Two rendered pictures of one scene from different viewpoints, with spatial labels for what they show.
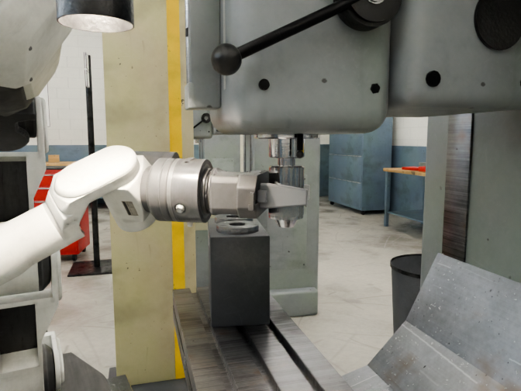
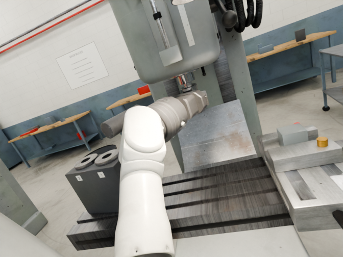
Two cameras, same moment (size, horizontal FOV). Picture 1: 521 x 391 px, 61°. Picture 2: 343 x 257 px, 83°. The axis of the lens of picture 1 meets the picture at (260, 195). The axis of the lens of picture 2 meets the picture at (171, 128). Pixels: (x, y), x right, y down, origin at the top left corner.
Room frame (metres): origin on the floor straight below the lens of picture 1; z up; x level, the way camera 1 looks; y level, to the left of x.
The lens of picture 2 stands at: (0.39, 0.46, 1.35)
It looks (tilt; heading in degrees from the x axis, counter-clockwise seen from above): 18 degrees down; 301
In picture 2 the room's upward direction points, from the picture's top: 21 degrees counter-clockwise
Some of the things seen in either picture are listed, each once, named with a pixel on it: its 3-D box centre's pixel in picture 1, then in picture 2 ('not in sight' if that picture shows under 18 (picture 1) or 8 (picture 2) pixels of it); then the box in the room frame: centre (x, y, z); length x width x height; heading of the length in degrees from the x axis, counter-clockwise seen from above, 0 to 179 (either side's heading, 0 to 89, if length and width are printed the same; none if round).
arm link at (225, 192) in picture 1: (219, 193); (175, 111); (0.61, 0.06, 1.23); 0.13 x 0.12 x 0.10; 170
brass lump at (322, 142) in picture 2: not in sight; (322, 142); (0.31, -0.05, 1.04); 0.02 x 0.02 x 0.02
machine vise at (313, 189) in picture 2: not in sight; (299, 160); (0.36, -0.07, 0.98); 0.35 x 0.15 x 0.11; 103
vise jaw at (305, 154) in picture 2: not in sight; (301, 155); (0.35, -0.04, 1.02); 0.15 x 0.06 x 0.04; 13
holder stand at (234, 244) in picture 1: (236, 264); (108, 180); (0.97, 0.06, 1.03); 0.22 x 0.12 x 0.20; 8
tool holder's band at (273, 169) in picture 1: (286, 169); (188, 87); (0.59, -0.03, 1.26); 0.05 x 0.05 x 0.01
